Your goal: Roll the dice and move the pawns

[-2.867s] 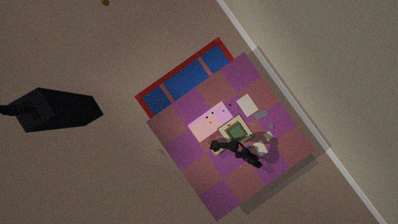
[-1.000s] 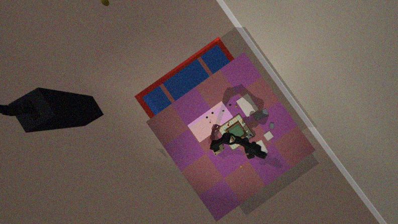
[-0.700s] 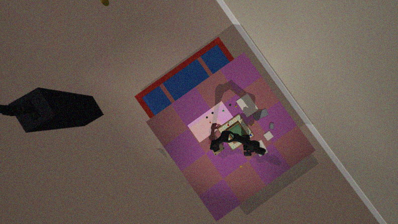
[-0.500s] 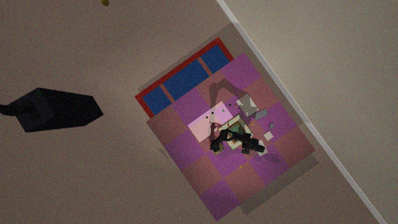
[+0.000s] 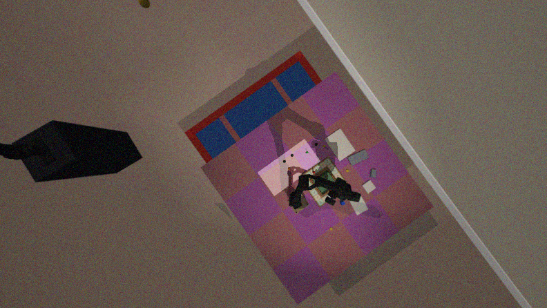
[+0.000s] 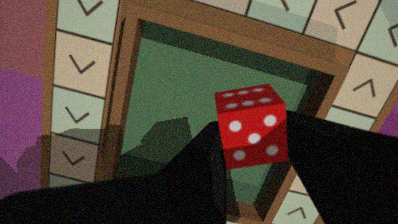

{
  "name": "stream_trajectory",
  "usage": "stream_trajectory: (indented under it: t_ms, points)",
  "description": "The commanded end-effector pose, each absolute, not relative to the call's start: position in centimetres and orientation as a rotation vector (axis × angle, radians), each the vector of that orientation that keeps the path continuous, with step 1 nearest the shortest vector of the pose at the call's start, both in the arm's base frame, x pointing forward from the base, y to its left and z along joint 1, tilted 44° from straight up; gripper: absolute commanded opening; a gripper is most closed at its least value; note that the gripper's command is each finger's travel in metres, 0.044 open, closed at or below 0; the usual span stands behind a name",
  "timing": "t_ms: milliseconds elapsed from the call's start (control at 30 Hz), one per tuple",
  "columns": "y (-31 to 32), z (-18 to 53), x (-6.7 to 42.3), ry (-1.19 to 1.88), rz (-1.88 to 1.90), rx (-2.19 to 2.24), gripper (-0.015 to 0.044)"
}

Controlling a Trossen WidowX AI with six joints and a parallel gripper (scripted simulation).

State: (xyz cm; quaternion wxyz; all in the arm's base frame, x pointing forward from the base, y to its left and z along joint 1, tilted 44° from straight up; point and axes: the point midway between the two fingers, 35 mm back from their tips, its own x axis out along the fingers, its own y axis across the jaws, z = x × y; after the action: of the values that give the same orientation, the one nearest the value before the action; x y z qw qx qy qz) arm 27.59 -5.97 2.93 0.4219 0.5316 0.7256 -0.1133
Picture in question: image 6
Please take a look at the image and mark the red die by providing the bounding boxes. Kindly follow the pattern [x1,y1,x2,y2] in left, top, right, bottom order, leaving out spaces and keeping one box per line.
[214,84,288,170]

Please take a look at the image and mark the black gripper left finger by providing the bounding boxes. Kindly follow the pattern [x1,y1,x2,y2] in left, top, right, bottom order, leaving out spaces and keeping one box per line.
[0,121,226,224]

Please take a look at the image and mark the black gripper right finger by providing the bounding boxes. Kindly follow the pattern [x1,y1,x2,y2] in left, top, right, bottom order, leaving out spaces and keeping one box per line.
[286,110,398,224]

